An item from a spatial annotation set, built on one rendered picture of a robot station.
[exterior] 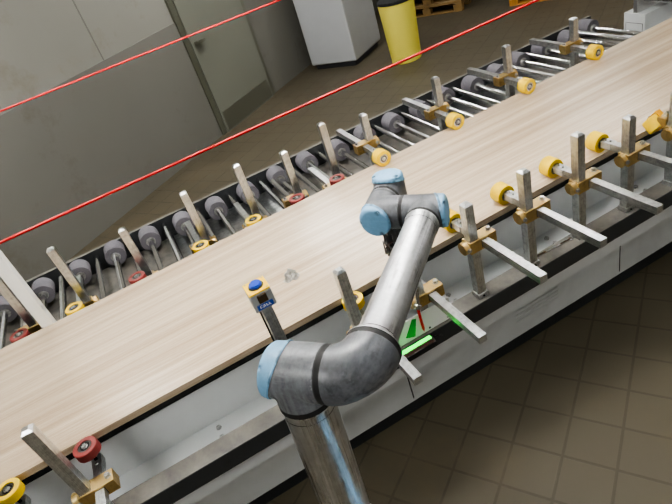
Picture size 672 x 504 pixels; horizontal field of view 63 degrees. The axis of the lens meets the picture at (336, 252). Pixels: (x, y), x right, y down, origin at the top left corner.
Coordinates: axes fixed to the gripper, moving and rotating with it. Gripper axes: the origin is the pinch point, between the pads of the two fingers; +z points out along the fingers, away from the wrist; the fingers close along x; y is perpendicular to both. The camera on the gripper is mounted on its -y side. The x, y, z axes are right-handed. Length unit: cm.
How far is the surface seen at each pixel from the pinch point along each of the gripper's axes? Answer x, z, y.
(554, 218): 1, 8, -56
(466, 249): -7.9, 9.5, -24.9
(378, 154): -98, 7, -40
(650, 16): -132, 17, -262
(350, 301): -8.3, 5.9, 21.4
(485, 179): -48, 14, -64
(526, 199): -8, 3, -53
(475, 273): -8.4, 22.3, -27.4
